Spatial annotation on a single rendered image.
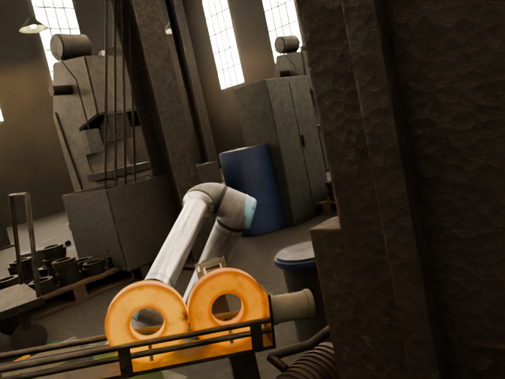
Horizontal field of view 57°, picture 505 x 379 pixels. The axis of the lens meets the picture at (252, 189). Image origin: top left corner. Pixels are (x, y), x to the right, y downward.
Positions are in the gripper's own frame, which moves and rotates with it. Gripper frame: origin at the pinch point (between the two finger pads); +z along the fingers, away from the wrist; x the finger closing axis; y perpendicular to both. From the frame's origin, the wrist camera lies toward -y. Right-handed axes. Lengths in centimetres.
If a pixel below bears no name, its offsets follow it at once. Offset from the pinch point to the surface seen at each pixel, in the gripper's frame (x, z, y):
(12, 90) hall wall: -318, -1063, 618
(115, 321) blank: -20.6, 11.0, -0.8
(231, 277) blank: 2.2, 11.7, 1.3
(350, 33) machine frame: 19, 56, 24
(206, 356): -6.0, 9.0, -11.7
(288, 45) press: 285, -693, 411
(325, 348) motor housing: 19.4, -2.0, -18.5
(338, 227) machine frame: 16.3, 38.9, 3.6
